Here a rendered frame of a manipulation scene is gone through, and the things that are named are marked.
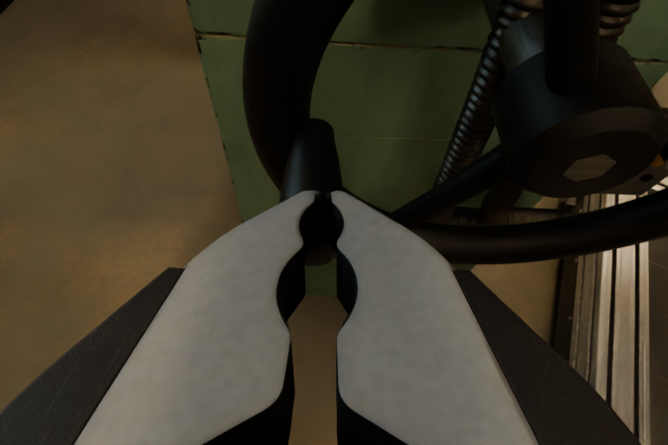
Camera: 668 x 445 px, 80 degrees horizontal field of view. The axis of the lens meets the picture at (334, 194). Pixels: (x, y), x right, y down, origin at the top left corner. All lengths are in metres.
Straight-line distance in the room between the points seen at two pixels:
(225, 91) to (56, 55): 1.26
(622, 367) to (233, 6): 0.83
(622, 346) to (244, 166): 0.73
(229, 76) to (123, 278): 0.75
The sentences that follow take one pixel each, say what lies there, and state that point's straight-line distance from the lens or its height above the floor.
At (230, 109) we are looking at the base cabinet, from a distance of 0.44.
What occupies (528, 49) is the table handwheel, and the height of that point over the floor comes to 0.82.
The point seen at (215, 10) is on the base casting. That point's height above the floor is 0.74.
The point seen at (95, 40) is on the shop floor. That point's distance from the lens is 1.67.
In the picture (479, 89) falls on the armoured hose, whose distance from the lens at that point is 0.27.
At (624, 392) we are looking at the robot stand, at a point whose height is 0.23.
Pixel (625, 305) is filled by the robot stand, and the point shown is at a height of 0.23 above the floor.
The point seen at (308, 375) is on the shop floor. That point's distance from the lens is 0.95.
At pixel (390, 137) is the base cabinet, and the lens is 0.47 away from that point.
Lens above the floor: 0.94
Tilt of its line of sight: 58 degrees down
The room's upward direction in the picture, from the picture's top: 8 degrees clockwise
